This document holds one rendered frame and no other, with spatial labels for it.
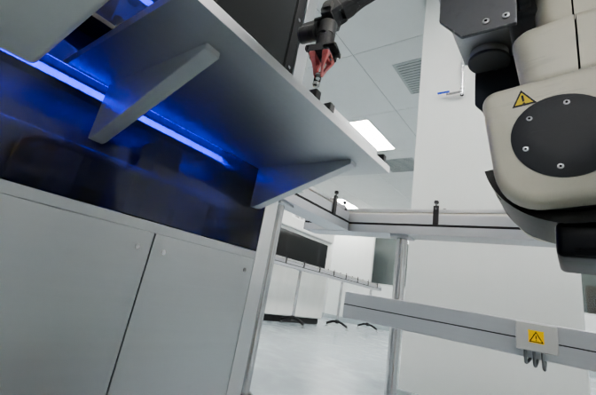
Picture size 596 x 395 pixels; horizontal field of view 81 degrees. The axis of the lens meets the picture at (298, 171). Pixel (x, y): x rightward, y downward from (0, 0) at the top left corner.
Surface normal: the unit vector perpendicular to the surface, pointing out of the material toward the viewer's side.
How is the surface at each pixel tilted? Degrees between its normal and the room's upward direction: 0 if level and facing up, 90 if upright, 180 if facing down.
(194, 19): 180
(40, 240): 90
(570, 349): 90
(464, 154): 90
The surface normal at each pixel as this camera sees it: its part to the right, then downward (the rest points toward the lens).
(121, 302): 0.80, -0.06
